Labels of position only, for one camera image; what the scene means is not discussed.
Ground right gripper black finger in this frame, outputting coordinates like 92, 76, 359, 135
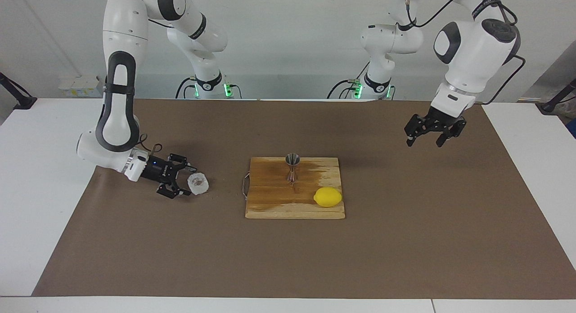
168, 154, 197, 173
156, 178, 193, 200

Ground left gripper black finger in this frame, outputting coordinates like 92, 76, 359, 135
404, 114, 430, 147
435, 117, 467, 148

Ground steel double jigger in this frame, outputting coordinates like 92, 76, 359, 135
285, 153, 301, 183

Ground brown paper table mat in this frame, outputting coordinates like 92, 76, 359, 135
32, 98, 576, 300

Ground black clamp stand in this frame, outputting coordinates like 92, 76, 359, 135
535, 78, 576, 115
0, 72, 37, 110

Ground wooden cutting board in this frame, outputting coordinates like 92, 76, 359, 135
242, 157, 346, 220

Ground yellow lemon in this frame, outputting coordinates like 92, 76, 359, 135
313, 187, 343, 208

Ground white boxes stack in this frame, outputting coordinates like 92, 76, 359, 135
58, 77, 100, 98

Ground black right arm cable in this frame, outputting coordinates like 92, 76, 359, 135
135, 132, 163, 160

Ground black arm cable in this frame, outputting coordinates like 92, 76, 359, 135
135, 132, 163, 160
481, 54, 526, 106

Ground black right base cables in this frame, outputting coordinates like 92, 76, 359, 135
180, 77, 198, 99

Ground black base cables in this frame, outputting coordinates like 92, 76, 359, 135
327, 61, 374, 99
180, 77, 198, 99

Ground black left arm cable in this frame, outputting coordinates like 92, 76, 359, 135
481, 54, 526, 106

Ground black left base cables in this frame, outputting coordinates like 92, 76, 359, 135
327, 61, 374, 99

